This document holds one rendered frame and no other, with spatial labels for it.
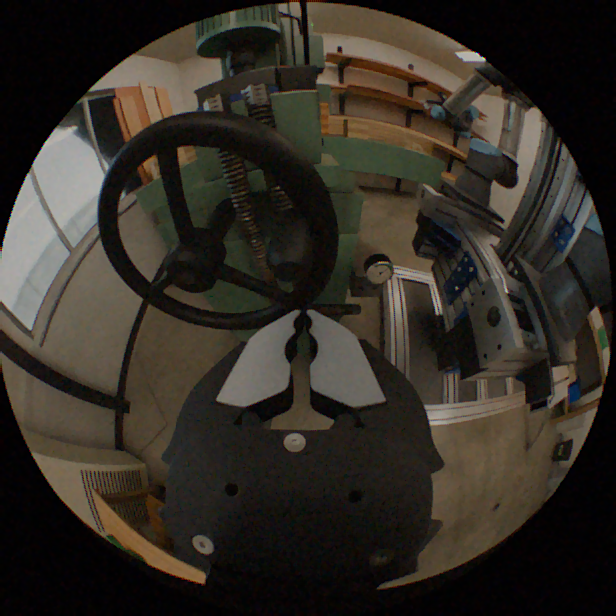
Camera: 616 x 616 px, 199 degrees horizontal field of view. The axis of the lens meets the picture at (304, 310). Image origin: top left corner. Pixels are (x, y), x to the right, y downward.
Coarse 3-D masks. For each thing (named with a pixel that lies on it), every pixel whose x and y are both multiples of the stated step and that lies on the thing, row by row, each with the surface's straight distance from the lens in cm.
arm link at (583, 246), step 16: (592, 224) 46; (576, 240) 49; (592, 240) 45; (576, 256) 45; (592, 256) 44; (592, 272) 44; (608, 272) 44; (592, 288) 44; (608, 288) 45; (608, 304) 46
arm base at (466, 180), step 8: (464, 168) 77; (472, 168) 74; (464, 176) 75; (472, 176) 74; (480, 176) 74; (456, 184) 76; (464, 184) 73; (472, 184) 74; (480, 184) 73; (488, 184) 76; (464, 192) 73; (472, 192) 72; (480, 192) 73; (488, 192) 76; (480, 200) 73; (488, 200) 76
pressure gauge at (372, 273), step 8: (376, 256) 37; (384, 256) 37; (368, 264) 36; (376, 264) 35; (384, 264) 36; (368, 272) 37; (376, 272) 37; (384, 272) 38; (392, 272) 38; (368, 280) 38; (376, 280) 39; (384, 280) 40
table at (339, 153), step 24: (336, 144) 31; (360, 144) 32; (384, 144) 33; (192, 168) 36; (336, 168) 22; (360, 168) 32; (384, 168) 34; (408, 168) 35; (432, 168) 38; (144, 192) 44; (192, 192) 38; (216, 192) 24
